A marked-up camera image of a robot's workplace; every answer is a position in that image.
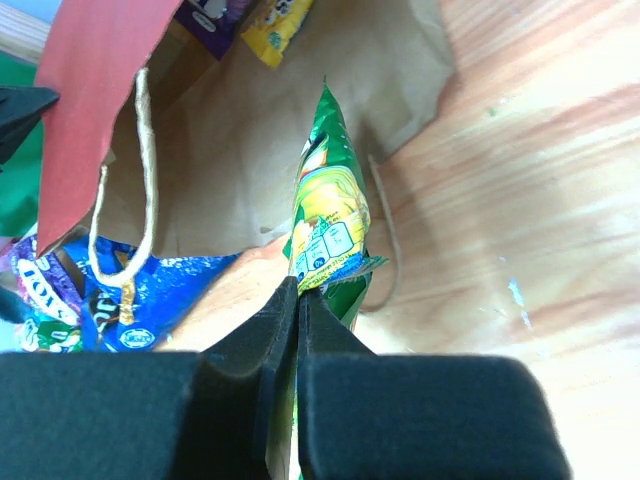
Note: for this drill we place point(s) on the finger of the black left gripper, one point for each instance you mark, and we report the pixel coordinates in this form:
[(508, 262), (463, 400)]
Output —
[(21, 110)]

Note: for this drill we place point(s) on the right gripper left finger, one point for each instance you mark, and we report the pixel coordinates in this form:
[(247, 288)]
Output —
[(224, 413)]

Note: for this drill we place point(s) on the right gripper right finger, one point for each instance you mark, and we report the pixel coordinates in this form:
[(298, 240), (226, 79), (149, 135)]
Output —
[(464, 417)]

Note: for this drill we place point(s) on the blue Doritos chip bag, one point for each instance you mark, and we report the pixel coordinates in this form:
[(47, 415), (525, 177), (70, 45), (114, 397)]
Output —
[(143, 312)]

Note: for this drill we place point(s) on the red brown paper bag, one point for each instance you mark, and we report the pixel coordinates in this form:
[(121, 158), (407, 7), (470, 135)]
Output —
[(228, 134)]

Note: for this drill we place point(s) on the purple Fox's candy packet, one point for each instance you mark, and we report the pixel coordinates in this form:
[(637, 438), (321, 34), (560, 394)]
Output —
[(44, 282)]

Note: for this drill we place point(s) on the green Fox's candy packet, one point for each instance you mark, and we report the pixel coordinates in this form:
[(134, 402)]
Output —
[(50, 336)]

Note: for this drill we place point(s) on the yellow snack packet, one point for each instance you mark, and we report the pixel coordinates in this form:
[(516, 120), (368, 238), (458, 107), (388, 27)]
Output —
[(273, 28)]

